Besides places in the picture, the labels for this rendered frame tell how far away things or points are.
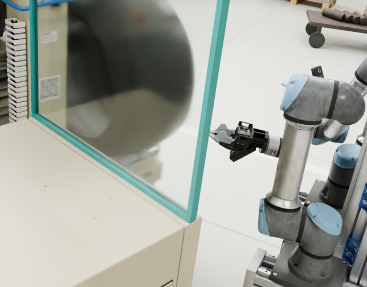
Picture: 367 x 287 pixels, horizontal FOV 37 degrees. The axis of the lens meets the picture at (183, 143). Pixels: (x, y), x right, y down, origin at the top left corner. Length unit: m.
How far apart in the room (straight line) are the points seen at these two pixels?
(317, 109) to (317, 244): 0.44
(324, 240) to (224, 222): 1.55
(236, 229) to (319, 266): 1.44
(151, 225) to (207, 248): 2.02
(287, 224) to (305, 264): 0.16
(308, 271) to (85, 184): 0.93
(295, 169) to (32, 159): 0.82
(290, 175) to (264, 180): 2.06
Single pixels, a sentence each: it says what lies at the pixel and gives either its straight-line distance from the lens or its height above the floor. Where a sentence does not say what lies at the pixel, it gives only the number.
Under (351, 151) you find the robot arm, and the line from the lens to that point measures 2.21.
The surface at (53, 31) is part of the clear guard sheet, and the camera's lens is 1.25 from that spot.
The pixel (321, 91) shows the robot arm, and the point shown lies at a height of 1.34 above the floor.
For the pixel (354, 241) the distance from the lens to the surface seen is 2.02.
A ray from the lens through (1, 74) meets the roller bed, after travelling 2.09.
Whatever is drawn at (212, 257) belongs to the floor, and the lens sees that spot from 2.99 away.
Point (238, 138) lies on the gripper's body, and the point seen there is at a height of 1.03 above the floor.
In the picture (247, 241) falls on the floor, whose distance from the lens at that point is 3.15.
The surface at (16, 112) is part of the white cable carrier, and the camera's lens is 1.72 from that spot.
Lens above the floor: 1.89
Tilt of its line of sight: 28 degrees down
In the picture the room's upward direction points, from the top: 7 degrees clockwise
